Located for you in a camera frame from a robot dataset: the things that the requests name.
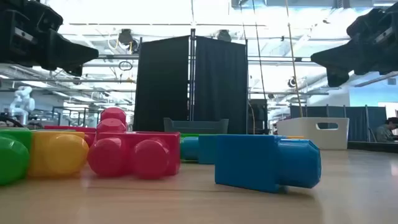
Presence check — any black perforated computer case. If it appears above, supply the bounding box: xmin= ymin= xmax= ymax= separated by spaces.
xmin=248 ymin=98 xmax=269 ymax=135

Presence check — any black hanging cable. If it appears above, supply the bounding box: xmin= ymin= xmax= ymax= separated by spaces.
xmin=251 ymin=0 xmax=268 ymax=100

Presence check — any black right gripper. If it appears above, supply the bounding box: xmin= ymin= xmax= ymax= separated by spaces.
xmin=310 ymin=2 xmax=398 ymax=88

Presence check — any green two-stud building block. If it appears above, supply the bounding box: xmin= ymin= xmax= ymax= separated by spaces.
xmin=0 ymin=129 xmax=34 ymax=187

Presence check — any black metal background rack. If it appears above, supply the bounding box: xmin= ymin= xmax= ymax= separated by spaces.
xmin=51 ymin=105 xmax=102 ymax=128

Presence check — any blue four-stud building block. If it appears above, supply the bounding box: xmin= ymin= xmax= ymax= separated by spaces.
xmin=180 ymin=134 xmax=218 ymax=165

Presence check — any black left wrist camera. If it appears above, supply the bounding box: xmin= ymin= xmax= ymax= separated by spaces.
xmin=26 ymin=0 xmax=64 ymax=32

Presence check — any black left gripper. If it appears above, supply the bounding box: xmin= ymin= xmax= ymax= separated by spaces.
xmin=0 ymin=0 xmax=100 ymax=77

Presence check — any dark teal plastic bin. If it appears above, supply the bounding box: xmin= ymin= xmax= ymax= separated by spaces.
xmin=163 ymin=117 xmax=229 ymax=135

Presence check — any blue one-stud building block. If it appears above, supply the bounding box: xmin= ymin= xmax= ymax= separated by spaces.
xmin=214 ymin=134 xmax=322 ymax=194

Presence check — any white plastic bin with handles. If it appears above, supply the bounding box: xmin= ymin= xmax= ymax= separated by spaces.
xmin=275 ymin=117 xmax=350 ymax=151

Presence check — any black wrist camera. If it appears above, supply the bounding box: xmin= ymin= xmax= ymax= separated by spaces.
xmin=26 ymin=0 xmax=64 ymax=32
xmin=346 ymin=7 xmax=386 ymax=40

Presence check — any person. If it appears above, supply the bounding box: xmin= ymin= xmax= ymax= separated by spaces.
xmin=374 ymin=116 xmax=398 ymax=143

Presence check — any black fabric partition panel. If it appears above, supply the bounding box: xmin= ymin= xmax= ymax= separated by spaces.
xmin=133 ymin=35 xmax=191 ymax=133
xmin=194 ymin=35 xmax=249 ymax=134

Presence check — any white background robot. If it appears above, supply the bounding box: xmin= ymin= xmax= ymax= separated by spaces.
xmin=8 ymin=86 xmax=35 ymax=125

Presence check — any red two-stud building block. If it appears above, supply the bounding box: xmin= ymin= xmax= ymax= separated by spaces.
xmin=96 ymin=107 xmax=128 ymax=134
xmin=87 ymin=131 xmax=182 ymax=180

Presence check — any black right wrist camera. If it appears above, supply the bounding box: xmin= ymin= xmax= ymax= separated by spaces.
xmin=346 ymin=7 xmax=386 ymax=40

